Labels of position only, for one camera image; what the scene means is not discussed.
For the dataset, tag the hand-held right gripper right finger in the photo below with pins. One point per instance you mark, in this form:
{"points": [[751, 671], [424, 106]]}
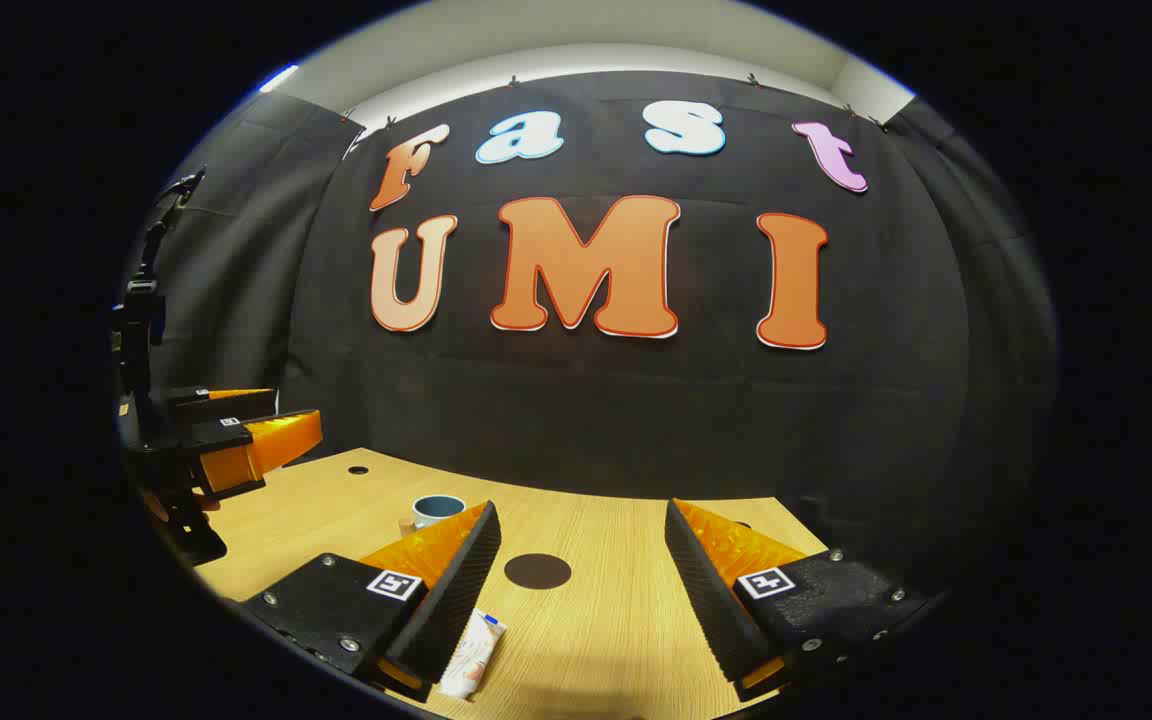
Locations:
{"points": [[701, 590]]}

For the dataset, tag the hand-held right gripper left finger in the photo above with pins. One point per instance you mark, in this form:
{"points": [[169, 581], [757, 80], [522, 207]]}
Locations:
{"points": [[456, 590]]}

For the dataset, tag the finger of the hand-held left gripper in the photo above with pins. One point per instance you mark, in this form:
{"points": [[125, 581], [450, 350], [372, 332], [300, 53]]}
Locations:
{"points": [[266, 445], [221, 405]]}

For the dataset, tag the white toothpaste tube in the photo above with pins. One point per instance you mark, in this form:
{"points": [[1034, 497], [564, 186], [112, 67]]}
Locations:
{"points": [[471, 655]]}

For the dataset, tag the dark brown round coaster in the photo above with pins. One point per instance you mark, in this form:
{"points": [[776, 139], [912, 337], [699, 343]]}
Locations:
{"points": [[538, 571]]}

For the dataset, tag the light wooden desktop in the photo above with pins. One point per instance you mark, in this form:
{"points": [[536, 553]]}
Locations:
{"points": [[596, 640]]}

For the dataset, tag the black backdrop cloth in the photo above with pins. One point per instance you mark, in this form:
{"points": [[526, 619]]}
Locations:
{"points": [[586, 410]]}

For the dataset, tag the white ceiling light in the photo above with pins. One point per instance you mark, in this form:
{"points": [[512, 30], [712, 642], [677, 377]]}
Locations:
{"points": [[278, 78]]}

